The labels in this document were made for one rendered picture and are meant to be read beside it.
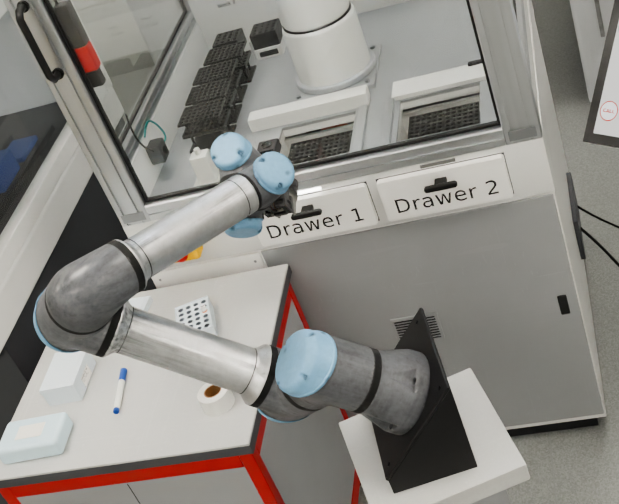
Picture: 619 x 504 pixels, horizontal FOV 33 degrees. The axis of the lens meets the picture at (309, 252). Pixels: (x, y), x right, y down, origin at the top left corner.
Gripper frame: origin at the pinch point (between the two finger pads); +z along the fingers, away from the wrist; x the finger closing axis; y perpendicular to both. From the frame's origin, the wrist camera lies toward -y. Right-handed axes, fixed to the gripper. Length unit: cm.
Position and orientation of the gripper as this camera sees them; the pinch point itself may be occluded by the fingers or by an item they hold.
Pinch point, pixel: (289, 198)
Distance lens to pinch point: 229.2
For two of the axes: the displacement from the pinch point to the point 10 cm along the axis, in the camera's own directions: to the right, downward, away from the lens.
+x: 9.4, -1.9, -2.8
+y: 0.9, 9.4, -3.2
